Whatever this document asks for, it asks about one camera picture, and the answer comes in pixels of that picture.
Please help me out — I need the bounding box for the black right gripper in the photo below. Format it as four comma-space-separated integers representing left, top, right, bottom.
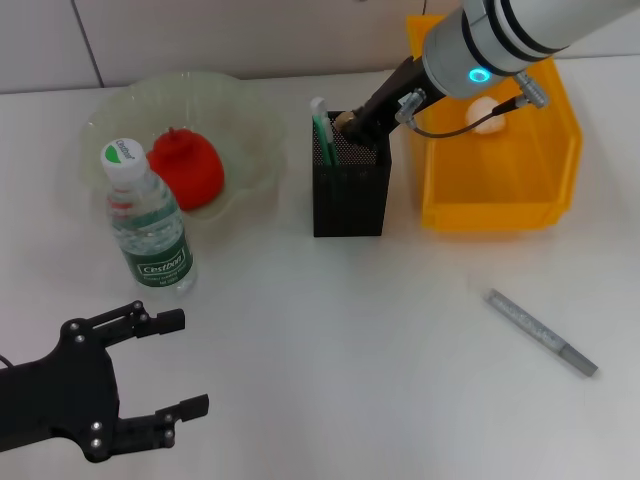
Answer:
344, 54, 441, 147

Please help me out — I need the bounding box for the clear green-label water bottle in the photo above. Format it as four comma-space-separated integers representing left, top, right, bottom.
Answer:
101, 138, 198, 296

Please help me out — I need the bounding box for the grey pen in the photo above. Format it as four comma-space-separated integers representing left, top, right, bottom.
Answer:
482, 288, 599, 377

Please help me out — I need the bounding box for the white paper ball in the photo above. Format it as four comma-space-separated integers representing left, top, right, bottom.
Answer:
465, 97, 507, 135

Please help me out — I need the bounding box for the yellow plastic bin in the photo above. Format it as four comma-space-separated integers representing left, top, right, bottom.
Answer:
405, 13, 584, 232

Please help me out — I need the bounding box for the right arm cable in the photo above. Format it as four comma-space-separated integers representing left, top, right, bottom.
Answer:
396, 69, 551, 139

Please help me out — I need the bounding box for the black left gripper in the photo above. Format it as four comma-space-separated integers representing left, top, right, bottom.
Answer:
0, 299, 210, 464

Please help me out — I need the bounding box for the pale green glass fruit plate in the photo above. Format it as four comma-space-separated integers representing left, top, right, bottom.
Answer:
79, 71, 289, 234

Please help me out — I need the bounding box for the red tomato-like fruit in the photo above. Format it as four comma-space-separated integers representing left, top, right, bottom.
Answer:
146, 127, 226, 211

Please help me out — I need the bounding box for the green utility knife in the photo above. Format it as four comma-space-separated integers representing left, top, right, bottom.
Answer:
310, 97, 341, 166

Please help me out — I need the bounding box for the black mesh pen holder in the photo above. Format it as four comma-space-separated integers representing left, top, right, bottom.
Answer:
312, 109, 393, 238

